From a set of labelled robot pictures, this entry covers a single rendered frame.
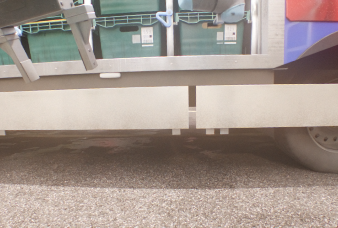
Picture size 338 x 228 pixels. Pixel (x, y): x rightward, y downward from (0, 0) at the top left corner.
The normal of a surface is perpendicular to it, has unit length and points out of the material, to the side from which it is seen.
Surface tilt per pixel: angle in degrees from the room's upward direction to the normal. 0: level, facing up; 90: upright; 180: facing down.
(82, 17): 113
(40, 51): 96
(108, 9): 91
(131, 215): 0
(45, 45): 95
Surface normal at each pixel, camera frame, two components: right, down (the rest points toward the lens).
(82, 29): -0.04, 0.51
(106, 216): -0.02, -0.99
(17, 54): 0.98, -0.14
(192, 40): -0.05, 0.14
